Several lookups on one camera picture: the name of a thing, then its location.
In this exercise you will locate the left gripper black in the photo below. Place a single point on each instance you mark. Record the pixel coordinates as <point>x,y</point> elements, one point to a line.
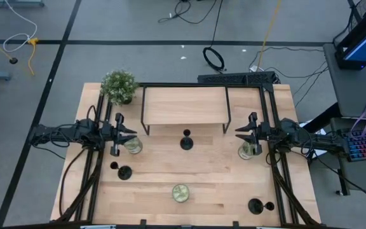
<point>108,133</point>

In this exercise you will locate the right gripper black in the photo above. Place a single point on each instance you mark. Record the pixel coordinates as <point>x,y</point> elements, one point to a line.
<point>267,133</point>

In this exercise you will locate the glass candle jar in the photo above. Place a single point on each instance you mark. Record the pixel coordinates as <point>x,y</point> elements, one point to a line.
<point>245,152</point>
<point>134,147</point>
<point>180,193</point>

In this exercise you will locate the black candle stick holder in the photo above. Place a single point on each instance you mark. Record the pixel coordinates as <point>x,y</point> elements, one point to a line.
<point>186,144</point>
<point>124,173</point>
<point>255,206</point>

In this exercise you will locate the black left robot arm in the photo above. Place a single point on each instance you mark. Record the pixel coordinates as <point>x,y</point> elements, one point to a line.
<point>75,132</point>

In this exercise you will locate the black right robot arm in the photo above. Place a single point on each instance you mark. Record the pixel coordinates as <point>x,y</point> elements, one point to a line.
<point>316,140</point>

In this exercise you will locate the artificial potted plant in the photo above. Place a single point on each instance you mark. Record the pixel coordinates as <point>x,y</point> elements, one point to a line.
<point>119,86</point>

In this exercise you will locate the wooden shelf black metal legs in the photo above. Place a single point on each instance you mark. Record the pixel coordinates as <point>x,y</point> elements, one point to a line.
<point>184,105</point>

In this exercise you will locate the grey desk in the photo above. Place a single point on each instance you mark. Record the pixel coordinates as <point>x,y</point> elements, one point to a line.
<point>345,86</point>

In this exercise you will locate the backlit keyboard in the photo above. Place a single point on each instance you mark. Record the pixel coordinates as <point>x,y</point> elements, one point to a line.
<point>365,144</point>

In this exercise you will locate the grey keyboard table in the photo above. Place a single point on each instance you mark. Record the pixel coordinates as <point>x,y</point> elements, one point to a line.
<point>364,175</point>

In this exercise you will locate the computer monitor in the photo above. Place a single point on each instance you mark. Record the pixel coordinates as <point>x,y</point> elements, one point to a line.
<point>365,44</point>

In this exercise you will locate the black metal rig frame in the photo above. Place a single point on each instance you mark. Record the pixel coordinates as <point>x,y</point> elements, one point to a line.
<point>202,85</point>

